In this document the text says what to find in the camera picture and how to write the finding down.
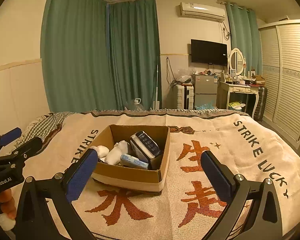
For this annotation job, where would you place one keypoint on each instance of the large white sock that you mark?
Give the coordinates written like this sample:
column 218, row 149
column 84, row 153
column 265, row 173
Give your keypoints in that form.
column 116, row 152

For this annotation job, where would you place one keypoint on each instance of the dark suitcase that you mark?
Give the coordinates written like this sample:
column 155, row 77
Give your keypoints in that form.
column 261, row 102

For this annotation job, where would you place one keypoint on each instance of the yellow green bag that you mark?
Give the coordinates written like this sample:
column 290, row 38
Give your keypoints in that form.
column 236, row 105

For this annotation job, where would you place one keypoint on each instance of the green corner curtain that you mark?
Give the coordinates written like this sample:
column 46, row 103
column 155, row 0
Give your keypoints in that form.
column 135, row 55

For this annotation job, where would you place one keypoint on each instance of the dark blue white tissue pack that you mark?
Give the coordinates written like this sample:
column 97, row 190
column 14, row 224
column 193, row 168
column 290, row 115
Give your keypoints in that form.
column 145, row 146

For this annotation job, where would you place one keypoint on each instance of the printed beige blanket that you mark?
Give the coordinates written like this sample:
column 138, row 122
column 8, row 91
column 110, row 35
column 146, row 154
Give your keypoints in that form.
column 240, row 140

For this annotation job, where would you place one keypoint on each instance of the white suitcase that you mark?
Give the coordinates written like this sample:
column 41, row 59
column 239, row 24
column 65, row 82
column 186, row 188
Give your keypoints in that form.
column 181, row 96

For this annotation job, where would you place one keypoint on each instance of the grey mini fridge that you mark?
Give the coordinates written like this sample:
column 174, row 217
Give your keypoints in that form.
column 205, row 87

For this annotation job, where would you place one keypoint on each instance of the small cardboard box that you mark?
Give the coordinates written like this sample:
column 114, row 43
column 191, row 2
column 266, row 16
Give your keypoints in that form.
column 260, row 79

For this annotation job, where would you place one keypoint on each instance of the green checked bedsheet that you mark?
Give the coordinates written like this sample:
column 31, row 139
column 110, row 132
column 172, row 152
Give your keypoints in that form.
column 50, row 122

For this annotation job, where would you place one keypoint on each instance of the person's left hand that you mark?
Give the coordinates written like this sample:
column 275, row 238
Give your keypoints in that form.
column 6, row 201

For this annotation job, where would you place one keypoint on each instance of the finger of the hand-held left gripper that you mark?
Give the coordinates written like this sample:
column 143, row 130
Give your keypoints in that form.
column 31, row 145
column 10, row 133

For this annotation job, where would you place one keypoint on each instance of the black wall television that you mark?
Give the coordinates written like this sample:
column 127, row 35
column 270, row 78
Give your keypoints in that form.
column 208, row 52

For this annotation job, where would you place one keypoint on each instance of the clear plastic bag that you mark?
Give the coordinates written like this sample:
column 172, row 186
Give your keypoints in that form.
column 183, row 75

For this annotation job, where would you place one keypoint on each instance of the white mop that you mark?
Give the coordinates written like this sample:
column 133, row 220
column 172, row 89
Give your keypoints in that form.
column 157, row 85

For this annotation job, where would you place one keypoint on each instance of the light blue tissue pack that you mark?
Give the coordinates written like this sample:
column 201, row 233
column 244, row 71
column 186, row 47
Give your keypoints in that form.
column 133, row 161

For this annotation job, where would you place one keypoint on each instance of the wide green curtain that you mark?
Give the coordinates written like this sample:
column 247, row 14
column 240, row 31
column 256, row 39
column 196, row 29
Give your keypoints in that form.
column 75, row 50

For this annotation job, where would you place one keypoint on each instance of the white air conditioner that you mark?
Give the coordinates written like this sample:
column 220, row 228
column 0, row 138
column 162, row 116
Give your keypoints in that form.
column 202, row 11

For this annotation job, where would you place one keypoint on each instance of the white dressing table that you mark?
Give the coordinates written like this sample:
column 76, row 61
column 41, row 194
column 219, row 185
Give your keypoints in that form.
column 237, row 89

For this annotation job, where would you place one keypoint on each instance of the white oval mirror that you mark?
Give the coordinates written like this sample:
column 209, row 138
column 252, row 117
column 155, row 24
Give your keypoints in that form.
column 237, row 61

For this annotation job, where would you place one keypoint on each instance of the clear water jug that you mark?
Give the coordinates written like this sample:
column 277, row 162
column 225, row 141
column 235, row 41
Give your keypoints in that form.
column 136, row 105

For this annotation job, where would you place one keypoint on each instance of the narrow green curtain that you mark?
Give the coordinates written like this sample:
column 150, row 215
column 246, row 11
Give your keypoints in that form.
column 245, row 35

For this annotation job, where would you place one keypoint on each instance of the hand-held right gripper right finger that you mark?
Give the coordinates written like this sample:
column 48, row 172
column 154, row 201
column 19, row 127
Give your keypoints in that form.
column 216, row 177

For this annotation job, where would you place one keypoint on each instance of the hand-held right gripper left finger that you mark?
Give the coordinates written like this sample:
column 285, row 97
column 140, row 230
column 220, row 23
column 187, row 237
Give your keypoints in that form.
column 81, row 177

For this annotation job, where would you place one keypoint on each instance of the blue plastic bag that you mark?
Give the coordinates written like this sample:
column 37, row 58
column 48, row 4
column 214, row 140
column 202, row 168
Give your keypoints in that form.
column 205, row 105

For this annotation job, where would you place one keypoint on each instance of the white louvred wardrobe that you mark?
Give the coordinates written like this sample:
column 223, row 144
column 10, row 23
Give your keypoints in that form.
column 290, row 80

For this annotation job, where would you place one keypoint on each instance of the brown cardboard box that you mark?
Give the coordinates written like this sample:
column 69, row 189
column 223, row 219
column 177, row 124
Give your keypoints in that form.
column 130, row 177

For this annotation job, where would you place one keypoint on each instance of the small white sock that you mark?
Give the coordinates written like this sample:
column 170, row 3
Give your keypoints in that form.
column 101, row 151

